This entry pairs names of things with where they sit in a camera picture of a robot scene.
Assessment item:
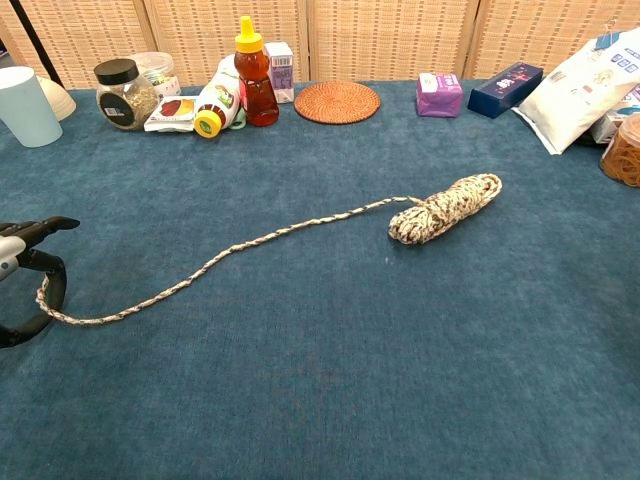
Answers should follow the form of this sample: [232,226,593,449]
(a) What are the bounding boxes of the purple tissue pack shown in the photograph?
[415,72,465,119]

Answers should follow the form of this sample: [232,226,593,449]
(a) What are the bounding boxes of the red yellow snack packet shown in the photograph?
[143,94,197,134]

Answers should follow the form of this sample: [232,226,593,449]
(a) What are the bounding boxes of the honey bear bottle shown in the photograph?
[233,15,280,128]

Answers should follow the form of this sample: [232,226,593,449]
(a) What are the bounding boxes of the glass jar black lid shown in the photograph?
[93,58,160,132]

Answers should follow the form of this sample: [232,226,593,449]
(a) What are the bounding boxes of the round woven coaster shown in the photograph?
[293,81,381,123]

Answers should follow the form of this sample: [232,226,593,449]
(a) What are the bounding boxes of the pale blue plastic cup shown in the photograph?
[0,65,64,149]

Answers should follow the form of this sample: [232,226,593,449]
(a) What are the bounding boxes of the black stand pole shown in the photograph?
[9,0,65,90]

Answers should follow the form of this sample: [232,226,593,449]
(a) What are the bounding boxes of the white printed plastic bag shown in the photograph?
[512,27,640,155]

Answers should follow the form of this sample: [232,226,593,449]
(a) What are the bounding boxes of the beige brown braided rope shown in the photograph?
[34,172,504,327]

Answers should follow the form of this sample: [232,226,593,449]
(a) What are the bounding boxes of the dark blue long box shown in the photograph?
[467,62,545,120]

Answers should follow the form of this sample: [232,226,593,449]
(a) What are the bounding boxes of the clear plastic tub with clips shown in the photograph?
[130,51,182,97]

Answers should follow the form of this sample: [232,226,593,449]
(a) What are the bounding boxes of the binder clips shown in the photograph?
[594,17,624,51]

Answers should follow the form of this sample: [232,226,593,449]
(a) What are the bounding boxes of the blue table mat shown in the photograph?
[0,79,640,480]

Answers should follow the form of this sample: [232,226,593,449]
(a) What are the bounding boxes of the small white purple carton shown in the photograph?
[263,41,296,104]

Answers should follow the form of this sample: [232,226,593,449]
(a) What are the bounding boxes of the white bowl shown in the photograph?
[35,75,78,122]

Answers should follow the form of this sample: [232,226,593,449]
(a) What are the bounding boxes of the bamboo folding screen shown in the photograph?
[0,0,640,91]

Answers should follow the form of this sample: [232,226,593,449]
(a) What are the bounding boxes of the white bottle yellow cap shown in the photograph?
[193,53,242,140]

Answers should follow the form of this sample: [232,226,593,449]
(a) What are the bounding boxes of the clear jar of rubber bands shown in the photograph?
[598,114,640,189]

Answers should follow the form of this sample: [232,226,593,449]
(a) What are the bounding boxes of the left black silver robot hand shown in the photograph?
[0,215,81,349]

